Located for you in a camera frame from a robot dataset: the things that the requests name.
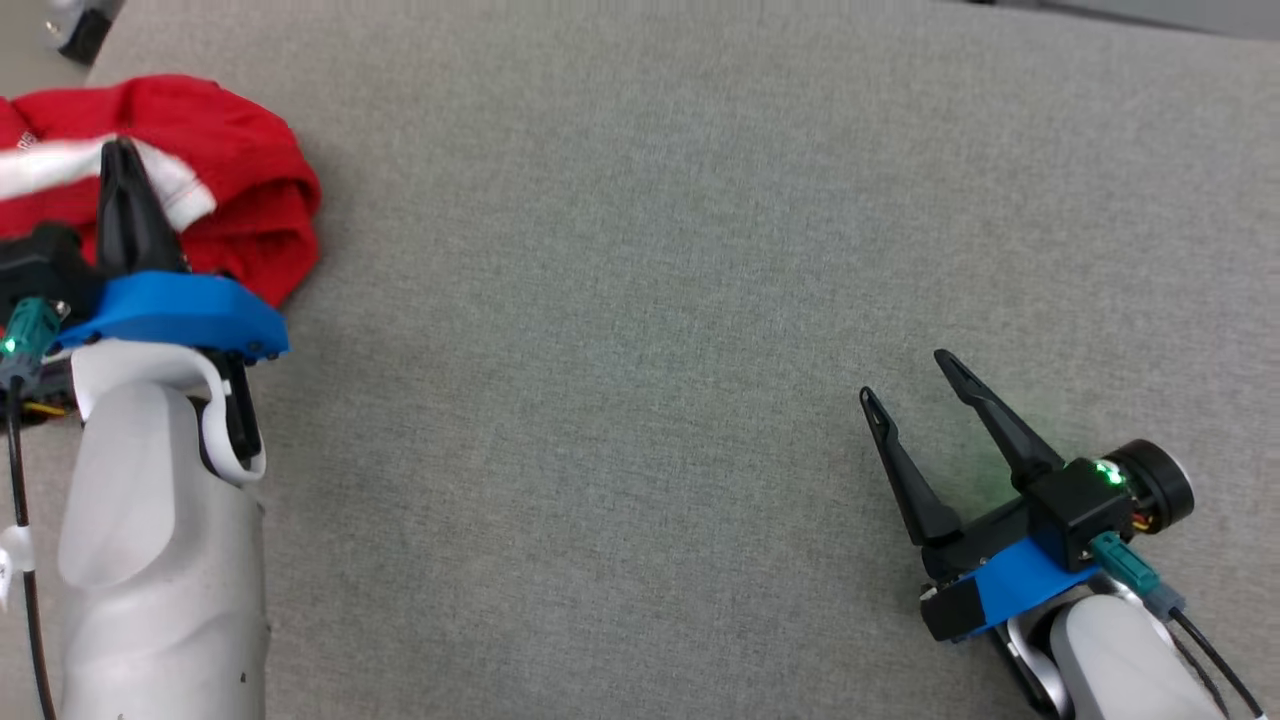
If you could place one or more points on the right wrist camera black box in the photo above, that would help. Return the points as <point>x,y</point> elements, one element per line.
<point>1075,510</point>

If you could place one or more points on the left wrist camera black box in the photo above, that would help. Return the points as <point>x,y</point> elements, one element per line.
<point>45,265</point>

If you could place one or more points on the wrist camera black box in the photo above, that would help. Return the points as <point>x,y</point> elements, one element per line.
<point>45,265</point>
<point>1075,510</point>

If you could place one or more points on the red shorts white waistband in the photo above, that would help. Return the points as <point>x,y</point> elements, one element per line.
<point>250,200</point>

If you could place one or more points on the black round motor housing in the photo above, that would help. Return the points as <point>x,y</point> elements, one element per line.
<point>1160,485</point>

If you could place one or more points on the left gripper body blue mount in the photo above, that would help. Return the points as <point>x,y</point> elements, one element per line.
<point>190,315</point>

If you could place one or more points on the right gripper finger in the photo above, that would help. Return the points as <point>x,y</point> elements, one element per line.
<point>1005,430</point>
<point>915,490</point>

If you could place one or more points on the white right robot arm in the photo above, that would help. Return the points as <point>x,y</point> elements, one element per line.
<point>1120,660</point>

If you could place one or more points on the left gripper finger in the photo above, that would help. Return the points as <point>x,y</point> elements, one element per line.
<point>115,220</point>
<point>155,240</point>

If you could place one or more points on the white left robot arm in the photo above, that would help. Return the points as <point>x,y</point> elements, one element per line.
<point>160,560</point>

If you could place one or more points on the right gripper body blue mount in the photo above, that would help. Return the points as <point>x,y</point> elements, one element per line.
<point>1010,590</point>

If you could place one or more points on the black and white object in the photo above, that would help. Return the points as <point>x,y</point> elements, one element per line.
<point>85,35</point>

